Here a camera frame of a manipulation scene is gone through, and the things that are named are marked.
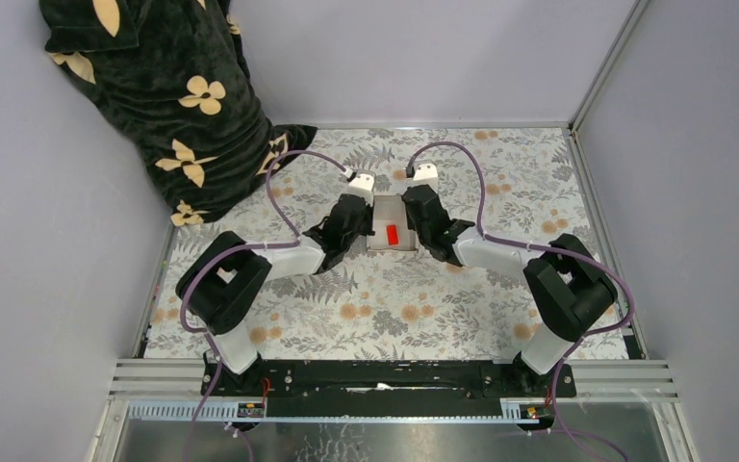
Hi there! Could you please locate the floral patterned table cloth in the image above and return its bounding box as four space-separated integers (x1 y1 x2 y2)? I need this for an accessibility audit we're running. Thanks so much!
143 128 598 360

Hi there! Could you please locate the black floral plush blanket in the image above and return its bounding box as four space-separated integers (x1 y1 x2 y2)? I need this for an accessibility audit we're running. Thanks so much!
39 0 317 226

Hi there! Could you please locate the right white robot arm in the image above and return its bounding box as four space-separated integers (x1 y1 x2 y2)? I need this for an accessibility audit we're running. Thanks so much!
402 185 618 397

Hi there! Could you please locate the white cardboard paper box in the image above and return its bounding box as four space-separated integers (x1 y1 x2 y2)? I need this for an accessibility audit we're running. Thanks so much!
367 194 419 253

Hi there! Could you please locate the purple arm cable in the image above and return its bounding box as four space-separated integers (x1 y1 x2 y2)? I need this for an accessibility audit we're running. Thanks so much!
178 150 371 423
405 140 639 442

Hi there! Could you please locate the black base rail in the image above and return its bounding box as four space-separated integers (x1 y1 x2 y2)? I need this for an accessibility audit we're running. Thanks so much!
201 358 576 398

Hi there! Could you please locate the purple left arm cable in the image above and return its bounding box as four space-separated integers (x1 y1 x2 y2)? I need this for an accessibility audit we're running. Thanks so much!
178 150 371 423

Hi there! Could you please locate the red rectangular block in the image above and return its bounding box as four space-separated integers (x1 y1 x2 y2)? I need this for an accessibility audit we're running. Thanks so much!
386 224 400 246

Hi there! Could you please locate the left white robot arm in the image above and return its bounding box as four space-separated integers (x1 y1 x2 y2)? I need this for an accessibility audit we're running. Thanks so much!
176 193 372 396

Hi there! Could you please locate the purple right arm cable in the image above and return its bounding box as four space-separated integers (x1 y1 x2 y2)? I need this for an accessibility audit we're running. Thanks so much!
405 140 639 442

